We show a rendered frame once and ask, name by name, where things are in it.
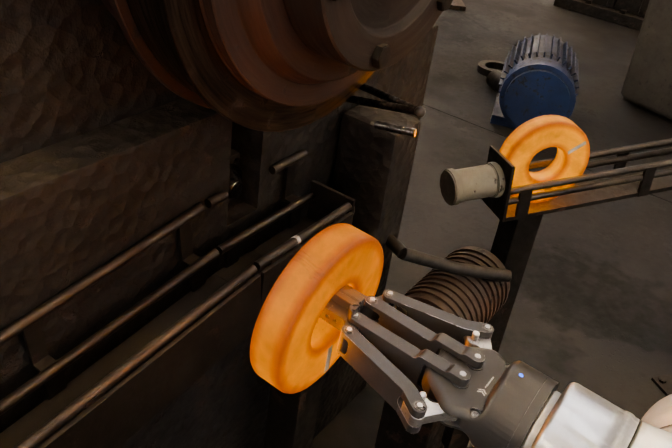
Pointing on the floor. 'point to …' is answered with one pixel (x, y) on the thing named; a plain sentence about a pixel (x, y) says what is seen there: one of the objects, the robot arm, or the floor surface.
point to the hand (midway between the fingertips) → (324, 294)
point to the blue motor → (537, 81)
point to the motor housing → (471, 289)
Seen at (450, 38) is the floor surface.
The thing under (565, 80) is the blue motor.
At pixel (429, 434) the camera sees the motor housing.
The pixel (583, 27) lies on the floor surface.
